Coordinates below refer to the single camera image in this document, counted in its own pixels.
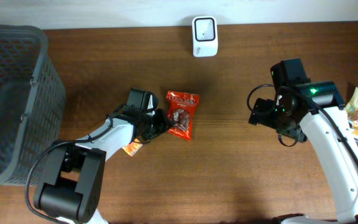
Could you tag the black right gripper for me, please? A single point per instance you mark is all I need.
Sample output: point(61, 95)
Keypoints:
point(260, 112)

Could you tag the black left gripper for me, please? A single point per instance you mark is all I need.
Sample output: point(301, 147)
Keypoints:
point(161, 121)

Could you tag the orange tissue pack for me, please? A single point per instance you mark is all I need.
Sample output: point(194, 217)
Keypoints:
point(133, 147)

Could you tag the red candy bag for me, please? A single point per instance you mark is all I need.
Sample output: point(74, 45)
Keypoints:
point(182, 110)

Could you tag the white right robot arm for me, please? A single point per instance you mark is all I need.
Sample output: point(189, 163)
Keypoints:
point(314, 111)

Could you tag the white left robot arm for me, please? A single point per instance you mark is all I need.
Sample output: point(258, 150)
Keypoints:
point(69, 188)

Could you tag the white barcode scanner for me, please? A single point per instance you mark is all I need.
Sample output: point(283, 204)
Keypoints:
point(205, 36)

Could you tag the grey plastic basket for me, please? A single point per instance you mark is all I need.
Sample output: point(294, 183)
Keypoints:
point(32, 101)

